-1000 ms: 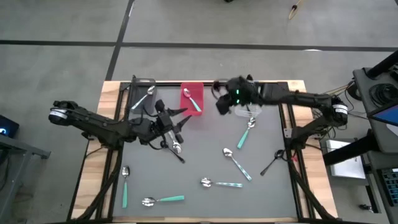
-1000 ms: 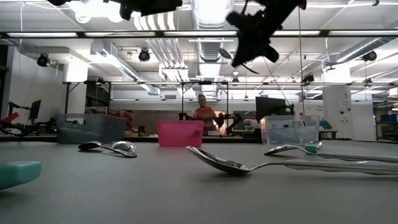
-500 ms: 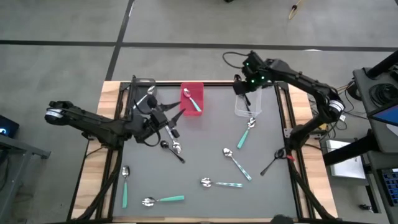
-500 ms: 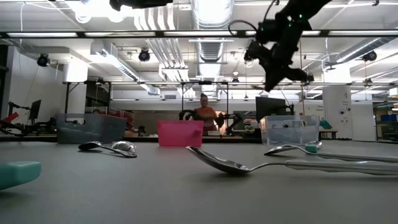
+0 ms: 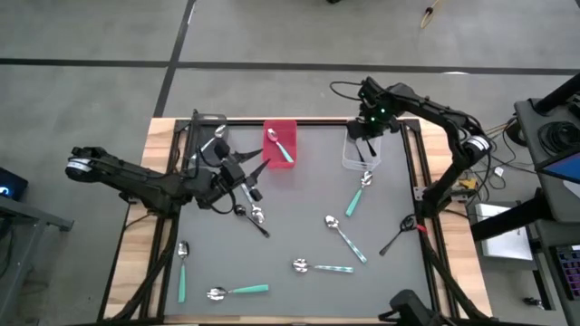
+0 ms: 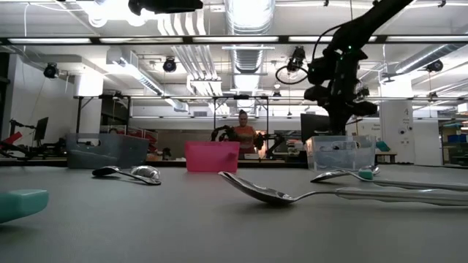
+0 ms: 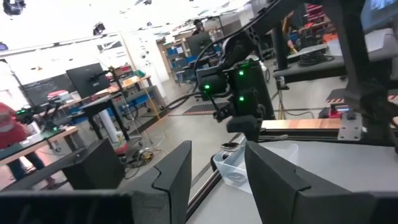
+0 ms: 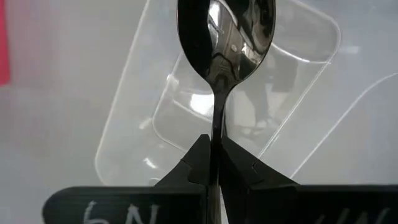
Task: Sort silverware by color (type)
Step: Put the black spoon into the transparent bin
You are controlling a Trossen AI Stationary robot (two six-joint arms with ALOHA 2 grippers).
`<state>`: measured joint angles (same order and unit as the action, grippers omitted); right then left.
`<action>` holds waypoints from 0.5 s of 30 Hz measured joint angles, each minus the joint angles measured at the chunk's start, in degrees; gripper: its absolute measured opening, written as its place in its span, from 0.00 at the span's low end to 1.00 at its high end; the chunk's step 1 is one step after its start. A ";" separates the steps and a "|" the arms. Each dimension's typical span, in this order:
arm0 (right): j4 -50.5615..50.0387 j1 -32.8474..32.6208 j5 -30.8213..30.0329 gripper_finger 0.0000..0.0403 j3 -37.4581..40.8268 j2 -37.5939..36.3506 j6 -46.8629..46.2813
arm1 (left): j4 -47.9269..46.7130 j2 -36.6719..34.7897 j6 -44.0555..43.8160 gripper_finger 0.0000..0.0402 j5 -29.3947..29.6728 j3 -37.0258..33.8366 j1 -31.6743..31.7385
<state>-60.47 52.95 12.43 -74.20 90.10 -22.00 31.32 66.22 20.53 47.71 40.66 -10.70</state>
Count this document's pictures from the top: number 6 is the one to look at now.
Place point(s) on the large black monitor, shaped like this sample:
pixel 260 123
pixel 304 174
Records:
pixel 314 126

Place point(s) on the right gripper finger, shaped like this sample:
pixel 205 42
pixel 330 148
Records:
pixel 345 122
pixel 334 122

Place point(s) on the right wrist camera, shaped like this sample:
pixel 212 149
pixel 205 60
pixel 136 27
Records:
pixel 318 73

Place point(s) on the large silver spoon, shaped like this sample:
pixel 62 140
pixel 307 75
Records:
pixel 263 193

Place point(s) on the white pillar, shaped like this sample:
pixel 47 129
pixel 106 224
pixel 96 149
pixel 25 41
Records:
pixel 396 124

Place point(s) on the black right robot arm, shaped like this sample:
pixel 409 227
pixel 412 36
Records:
pixel 373 18

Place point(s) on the metal storage shelf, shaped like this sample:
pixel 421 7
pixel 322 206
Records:
pixel 453 155

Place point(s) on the teal background object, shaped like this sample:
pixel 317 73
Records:
pixel 384 147

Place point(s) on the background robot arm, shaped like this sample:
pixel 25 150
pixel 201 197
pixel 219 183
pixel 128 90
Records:
pixel 221 133
pixel 272 142

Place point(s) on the black spoon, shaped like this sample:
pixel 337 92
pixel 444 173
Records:
pixel 106 171

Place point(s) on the silver round air duct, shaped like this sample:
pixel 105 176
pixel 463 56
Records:
pixel 424 58

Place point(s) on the blue storage crates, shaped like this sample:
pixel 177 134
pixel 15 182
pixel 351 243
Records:
pixel 457 139

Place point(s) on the white rectangular air duct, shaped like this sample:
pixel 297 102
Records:
pixel 146 82

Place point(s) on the silver ribbed ventilation duct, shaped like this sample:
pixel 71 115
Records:
pixel 248 60

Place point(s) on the grey plastic bin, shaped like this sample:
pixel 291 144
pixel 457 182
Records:
pixel 124 153

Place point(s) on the person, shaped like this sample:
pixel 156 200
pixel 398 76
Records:
pixel 245 137

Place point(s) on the red background boxes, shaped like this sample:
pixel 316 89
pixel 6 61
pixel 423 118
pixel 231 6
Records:
pixel 151 139

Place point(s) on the pink-red plastic bin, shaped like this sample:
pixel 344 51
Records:
pixel 210 157

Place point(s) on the small black monitor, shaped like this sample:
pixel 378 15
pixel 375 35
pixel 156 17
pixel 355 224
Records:
pixel 41 128

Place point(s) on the black background workstation frame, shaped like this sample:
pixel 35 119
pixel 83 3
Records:
pixel 241 97

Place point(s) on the overhead light bar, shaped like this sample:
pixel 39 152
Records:
pixel 234 39

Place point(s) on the clear plastic bin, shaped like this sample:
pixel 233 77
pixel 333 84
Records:
pixel 340 157

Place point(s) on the background bench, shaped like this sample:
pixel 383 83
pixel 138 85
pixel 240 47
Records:
pixel 387 154

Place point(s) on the black ceiling camera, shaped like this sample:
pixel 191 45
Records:
pixel 169 65
pixel 296 60
pixel 435 66
pixel 51 71

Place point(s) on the white ceiling pipes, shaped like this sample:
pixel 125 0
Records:
pixel 197 64

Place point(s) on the red background object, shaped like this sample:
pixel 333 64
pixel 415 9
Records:
pixel 12 138

